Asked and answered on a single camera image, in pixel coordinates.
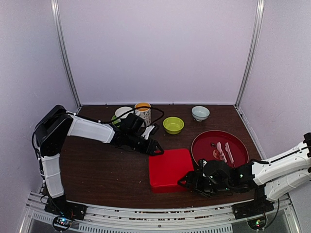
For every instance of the aluminium frame post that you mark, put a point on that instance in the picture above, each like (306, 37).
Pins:
(252, 50)
(63, 50)

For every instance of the red tin box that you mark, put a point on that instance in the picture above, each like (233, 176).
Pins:
(160, 189)

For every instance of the lime green bowl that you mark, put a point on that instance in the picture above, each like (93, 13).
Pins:
(173, 125)

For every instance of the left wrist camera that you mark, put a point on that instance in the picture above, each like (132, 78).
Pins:
(150, 130)

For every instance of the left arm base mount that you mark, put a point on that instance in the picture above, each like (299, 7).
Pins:
(65, 216)

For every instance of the round red tray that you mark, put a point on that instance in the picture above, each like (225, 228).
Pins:
(201, 147)

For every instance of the left aluminium frame post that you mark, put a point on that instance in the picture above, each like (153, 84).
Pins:
(63, 50)

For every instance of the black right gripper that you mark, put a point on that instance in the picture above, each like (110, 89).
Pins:
(197, 175)

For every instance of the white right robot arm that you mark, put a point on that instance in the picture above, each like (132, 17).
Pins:
(276, 176)

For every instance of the green saucer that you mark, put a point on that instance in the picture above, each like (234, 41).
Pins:
(116, 121)

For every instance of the aluminium front rail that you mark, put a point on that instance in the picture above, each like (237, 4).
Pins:
(209, 219)

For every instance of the right aluminium frame post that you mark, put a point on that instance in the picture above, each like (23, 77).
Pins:
(252, 50)

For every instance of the white dark-banded cup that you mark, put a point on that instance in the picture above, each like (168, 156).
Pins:
(123, 112)

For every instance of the pink tongs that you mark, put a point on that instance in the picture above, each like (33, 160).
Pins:
(226, 154)

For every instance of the patterned mug yellow inside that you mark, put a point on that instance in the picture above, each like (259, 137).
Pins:
(143, 110)

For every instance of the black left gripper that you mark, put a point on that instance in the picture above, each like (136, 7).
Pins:
(151, 149)

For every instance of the red tin lid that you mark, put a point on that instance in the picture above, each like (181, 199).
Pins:
(168, 168)

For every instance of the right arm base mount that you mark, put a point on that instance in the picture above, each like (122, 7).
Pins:
(254, 212)

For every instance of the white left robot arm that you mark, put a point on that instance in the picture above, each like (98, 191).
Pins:
(50, 133)

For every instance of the pale blue ceramic bowl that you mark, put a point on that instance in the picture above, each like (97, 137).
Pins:
(200, 113)

